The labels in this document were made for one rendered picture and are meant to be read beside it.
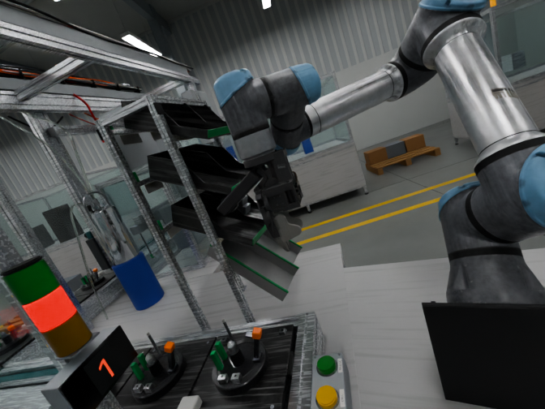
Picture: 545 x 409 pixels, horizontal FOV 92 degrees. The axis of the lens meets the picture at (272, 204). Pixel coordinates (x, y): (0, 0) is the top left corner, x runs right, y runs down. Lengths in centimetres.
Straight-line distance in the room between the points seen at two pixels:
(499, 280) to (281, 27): 907
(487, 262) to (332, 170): 396
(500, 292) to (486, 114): 30
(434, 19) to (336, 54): 859
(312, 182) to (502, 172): 401
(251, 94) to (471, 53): 42
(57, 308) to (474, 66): 81
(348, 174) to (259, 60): 564
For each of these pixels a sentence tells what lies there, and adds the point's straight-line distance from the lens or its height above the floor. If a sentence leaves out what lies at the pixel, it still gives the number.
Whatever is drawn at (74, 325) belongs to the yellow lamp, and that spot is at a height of 130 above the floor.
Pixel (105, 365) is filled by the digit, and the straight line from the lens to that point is 59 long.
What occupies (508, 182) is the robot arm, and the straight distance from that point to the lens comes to 55.
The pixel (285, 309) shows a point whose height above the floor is 86.
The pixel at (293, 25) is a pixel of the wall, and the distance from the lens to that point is 941.
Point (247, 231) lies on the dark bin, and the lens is 84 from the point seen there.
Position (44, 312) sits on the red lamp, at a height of 134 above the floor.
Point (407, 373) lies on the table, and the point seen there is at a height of 86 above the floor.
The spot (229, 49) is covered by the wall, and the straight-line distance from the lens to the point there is 939.
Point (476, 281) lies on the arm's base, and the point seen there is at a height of 110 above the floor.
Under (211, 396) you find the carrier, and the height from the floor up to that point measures 97.
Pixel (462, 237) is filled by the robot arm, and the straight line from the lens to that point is 63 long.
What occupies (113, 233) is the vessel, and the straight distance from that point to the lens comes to 151.
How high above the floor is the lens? 146
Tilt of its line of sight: 14 degrees down
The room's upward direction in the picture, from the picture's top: 21 degrees counter-clockwise
